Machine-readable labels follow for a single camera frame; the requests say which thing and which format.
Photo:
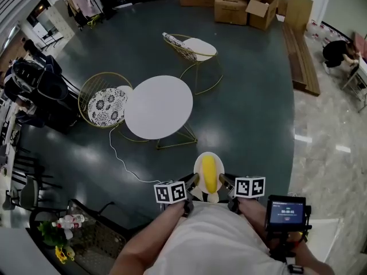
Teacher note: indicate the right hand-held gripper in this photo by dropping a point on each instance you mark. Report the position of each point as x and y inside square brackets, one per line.
[249, 187]

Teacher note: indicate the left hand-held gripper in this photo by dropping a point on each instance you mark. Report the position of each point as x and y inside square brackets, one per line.
[170, 192]

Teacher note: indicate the white plate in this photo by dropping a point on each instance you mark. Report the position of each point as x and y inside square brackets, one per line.
[198, 165]

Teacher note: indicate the yellow corn cob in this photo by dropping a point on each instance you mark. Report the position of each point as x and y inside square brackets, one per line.
[210, 173]

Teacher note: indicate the person's right forearm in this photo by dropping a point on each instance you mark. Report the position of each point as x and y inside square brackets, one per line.
[258, 219]

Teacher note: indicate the person's left forearm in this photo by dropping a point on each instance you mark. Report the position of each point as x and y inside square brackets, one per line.
[149, 239]

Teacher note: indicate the person's white shirt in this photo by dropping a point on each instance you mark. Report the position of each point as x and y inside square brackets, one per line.
[218, 239]

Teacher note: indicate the black wrist-mounted screen device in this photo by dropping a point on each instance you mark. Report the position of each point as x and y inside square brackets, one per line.
[285, 213]

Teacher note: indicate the white round table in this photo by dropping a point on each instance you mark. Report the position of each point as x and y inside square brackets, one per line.
[159, 107]

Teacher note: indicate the black mesh chair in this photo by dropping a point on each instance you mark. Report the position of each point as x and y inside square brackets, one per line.
[97, 236]

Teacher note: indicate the round floral seat cushion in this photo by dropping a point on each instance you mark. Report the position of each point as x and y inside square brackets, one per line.
[106, 107]

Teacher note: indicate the clear plastic bottle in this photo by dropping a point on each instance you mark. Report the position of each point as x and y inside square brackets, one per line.
[73, 221]

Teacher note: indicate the white seat cushion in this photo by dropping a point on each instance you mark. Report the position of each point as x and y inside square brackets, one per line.
[200, 49]

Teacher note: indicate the floral back pillow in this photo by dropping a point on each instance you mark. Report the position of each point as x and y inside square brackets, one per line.
[179, 45]

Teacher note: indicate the stack of wooden planks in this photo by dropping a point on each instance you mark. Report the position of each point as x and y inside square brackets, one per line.
[302, 64]

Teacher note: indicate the yellow toy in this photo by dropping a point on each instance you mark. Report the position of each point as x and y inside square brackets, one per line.
[64, 253]

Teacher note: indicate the green potted plant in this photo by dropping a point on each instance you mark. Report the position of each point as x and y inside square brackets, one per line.
[51, 233]

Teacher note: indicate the black office chair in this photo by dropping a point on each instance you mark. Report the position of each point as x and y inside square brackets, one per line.
[31, 193]

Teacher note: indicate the open cardboard box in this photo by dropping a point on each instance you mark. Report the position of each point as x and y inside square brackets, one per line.
[261, 13]

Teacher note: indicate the tall cardboard box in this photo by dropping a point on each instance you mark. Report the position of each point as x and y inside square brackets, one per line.
[230, 8]

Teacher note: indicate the flat cardboard sheet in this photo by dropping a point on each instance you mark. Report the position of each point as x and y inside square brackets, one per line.
[299, 11]

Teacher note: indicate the clothes rack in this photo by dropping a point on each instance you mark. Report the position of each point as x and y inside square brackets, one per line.
[81, 7]

